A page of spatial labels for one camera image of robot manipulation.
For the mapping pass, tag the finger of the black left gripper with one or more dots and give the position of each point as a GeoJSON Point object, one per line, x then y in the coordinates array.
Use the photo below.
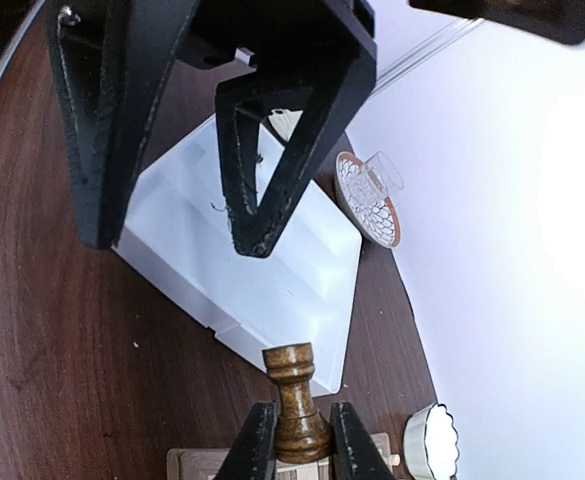
{"type": "Point", "coordinates": [110, 63]}

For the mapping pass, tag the patterned ceramic plate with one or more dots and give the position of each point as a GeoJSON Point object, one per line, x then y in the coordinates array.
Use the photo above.
{"type": "Point", "coordinates": [378, 223]}

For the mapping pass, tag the cream ribbed mug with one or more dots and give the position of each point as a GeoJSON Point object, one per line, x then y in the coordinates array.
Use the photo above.
{"type": "Point", "coordinates": [283, 122]}

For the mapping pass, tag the clear drinking glass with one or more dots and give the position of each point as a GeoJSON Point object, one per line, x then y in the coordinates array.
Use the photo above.
{"type": "Point", "coordinates": [377, 179]}

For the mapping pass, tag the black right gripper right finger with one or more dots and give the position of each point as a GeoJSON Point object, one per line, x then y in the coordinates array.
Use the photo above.
{"type": "Point", "coordinates": [355, 455]}

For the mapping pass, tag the white scalloped bowl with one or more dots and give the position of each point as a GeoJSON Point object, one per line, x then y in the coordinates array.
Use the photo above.
{"type": "Point", "coordinates": [430, 444]}

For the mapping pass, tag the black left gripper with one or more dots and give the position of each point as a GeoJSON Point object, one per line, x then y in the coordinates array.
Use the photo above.
{"type": "Point", "coordinates": [334, 42]}

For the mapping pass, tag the white plastic compartment tray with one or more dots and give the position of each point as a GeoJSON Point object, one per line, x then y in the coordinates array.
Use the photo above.
{"type": "Point", "coordinates": [177, 236]}

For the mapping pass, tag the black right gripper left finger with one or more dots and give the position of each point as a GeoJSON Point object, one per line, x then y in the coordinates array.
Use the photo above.
{"type": "Point", "coordinates": [252, 454]}

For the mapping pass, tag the wooden chessboard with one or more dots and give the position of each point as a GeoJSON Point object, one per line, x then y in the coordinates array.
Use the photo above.
{"type": "Point", "coordinates": [203, 464]}

